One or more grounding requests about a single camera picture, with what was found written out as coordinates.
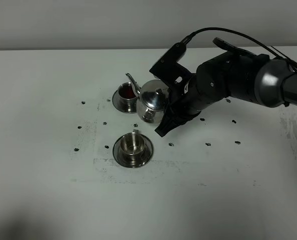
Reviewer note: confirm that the stainless steel teacup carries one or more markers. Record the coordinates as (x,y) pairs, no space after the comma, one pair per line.
(126,95)
(132,143)

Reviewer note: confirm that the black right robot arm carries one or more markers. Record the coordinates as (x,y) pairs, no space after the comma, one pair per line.
(259,80)

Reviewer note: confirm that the near stainless steel teacup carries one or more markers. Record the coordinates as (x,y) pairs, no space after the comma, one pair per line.
(132,143)

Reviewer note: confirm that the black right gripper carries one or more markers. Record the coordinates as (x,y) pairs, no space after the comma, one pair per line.
(202,92)

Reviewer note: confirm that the far stainless steel saucer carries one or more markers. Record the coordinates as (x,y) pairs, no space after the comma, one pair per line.
(124,105)

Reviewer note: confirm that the stainless steel teapot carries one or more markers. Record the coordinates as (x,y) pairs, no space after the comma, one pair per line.
(152,99)

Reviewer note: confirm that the far stainless steel teacup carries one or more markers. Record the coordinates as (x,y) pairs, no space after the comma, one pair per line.
(126,95)

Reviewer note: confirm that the near stainless steel saucer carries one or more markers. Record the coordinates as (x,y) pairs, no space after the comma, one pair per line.
(137,161)

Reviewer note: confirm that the stainless steel saucer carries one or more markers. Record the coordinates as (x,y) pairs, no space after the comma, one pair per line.
(137,161)
(124,105)

